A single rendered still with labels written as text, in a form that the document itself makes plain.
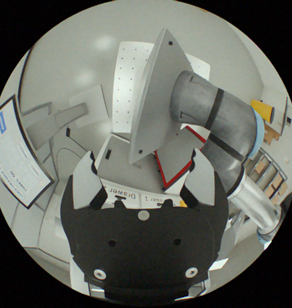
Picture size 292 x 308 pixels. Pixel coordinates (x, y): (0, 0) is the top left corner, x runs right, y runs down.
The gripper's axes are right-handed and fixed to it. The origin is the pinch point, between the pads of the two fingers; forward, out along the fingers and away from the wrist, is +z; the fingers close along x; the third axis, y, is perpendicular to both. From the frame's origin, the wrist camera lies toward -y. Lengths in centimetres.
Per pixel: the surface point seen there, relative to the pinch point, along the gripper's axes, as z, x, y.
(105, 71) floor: 103, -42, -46
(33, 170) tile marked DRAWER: 4, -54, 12
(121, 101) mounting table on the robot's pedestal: 31.1, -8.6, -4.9
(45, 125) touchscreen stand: 30, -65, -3
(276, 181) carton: -27, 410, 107
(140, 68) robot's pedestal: 31.0, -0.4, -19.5
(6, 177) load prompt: -12, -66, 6
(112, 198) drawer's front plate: 17, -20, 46
